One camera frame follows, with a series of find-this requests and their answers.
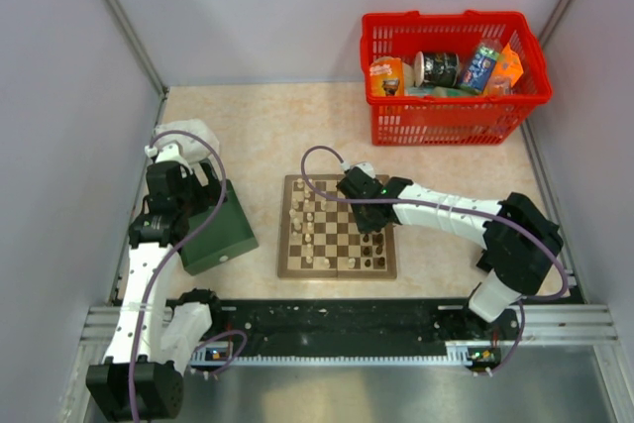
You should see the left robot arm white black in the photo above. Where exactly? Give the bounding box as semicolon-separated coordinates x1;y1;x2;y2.
86;143;225;422

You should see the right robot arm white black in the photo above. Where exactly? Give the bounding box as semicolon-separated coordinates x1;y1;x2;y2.
337;162;563;340

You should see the wooden chess board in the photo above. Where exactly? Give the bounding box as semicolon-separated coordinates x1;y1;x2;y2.
277;174;397;280

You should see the green plastic tray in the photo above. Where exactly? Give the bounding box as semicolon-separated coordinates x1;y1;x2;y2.
180;180;259;276

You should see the red plastic basket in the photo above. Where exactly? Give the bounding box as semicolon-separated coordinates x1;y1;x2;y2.
360;11;552;146

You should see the black plastic tray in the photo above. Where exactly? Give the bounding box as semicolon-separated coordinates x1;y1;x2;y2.
475;251;492;273

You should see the orange razor package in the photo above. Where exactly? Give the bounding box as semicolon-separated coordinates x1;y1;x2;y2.
370;56;404;97

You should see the black cup noodle container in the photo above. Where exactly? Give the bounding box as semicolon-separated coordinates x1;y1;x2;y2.
413;52;462;87

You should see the blue snack bag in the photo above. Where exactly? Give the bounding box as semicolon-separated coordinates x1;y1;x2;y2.
457;41;501;94

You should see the orange snack package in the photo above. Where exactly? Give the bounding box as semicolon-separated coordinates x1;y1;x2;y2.
484;44;524;96

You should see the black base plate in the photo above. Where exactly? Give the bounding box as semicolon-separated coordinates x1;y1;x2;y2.
162;297;506;358

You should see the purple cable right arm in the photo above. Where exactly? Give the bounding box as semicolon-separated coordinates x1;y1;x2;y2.
300;146;571;377

